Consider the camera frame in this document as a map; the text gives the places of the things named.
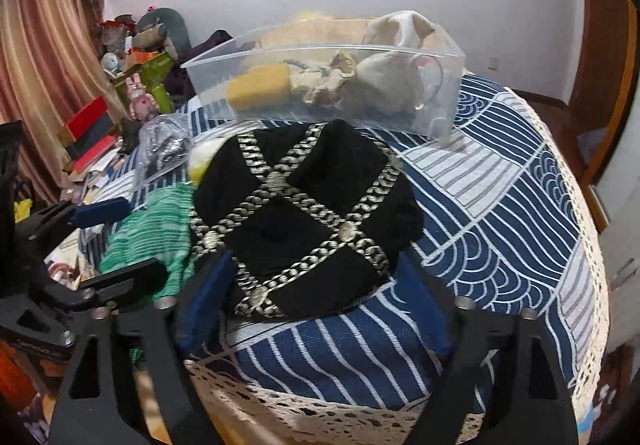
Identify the clear plastic storage box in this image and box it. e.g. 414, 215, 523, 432
183, 10, 465, 142

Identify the dark purple clothing pile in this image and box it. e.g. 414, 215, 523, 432
186, 30, 232, 60

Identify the red box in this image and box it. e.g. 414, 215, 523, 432
58, 96, 108, 145

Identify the green knitted glove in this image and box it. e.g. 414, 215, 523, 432
98, 183, 194, 300

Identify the white wardrobe with hearts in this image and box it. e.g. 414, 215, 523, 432
596, 96, 640, 351

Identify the grey plush toy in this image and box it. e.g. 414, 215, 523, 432
134, 7, 192, 60

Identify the beige colourful patch blanket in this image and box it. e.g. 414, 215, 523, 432
256, 16, 372, 48

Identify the cream cloth pouch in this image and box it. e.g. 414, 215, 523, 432
356, 10, 444, 116

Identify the blue white patterned tablecloth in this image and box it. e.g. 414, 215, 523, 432
79, 71, 612, 445

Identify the white wall socket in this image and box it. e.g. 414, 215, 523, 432
488, 57, 500, 71

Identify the green storage box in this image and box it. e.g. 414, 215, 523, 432
113, 52, 175, 113

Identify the striped pink curtain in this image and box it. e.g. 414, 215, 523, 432
1, 0, 125, 202

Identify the floral fabric scrunchie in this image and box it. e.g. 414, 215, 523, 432
286, 52, 357, 108

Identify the yellow plush face toy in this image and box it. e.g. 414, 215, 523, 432
188, 138, 226, 187

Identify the yellow green sponge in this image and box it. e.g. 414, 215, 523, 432
226, 62, 291, 111

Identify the silver sequin item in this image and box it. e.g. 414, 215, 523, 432
134, 112, 194, 188

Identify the brown wooden door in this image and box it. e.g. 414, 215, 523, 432
569, 0, 639, 186

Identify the black hat with chains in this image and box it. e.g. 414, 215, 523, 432
189, 120, 423, 321

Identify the pink rabbit figure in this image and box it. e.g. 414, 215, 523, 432
125, 73, 160, 123

